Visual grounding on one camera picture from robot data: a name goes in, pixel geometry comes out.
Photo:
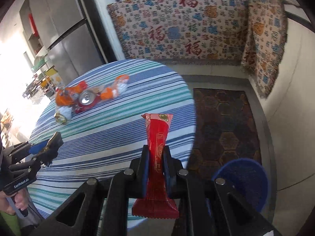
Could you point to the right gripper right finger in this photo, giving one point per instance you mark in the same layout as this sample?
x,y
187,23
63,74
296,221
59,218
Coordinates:
x,y
173,182

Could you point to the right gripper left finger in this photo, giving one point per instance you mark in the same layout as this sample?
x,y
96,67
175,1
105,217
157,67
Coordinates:
x,y
140,167

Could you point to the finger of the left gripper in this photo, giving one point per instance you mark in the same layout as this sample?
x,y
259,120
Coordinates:
x,y
50,151
36,148

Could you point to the red snack wrapper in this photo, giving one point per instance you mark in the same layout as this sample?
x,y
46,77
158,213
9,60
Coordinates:
x,y
156,203

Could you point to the crushed red soda can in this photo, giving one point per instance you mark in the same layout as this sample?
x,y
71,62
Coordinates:
x,y
86,100

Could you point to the orange white plastic wrapper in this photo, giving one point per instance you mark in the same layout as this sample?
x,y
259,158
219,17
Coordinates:
x,y
117,88

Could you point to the white floral paper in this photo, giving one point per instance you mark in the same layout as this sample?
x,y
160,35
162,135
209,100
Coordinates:
x,y
63,114

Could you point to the green sleeved left forearm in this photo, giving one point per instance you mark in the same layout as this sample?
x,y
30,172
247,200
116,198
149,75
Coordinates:
x,y
9,224

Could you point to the person's left hand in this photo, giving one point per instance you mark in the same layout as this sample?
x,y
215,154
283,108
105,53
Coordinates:
x,y
10,203

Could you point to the striped blue green tablecloth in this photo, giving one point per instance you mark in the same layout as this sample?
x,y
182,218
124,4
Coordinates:
x,y
102,141

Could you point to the cluttered storage shelf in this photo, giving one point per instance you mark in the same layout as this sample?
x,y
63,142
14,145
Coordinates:
x,y
45,78

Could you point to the dark hexagon pattern rug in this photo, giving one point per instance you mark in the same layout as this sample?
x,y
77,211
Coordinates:
x,y
225,131

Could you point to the blue plastic waste basket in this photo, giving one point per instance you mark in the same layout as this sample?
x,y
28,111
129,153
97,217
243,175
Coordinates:
x,y
249,178

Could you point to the stainless steel refrigerator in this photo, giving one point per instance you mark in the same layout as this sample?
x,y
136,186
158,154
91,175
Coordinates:
x,y
68,37

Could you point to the patterned Chinese character blanket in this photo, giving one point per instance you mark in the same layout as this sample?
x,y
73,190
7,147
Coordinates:
x,y
251,33

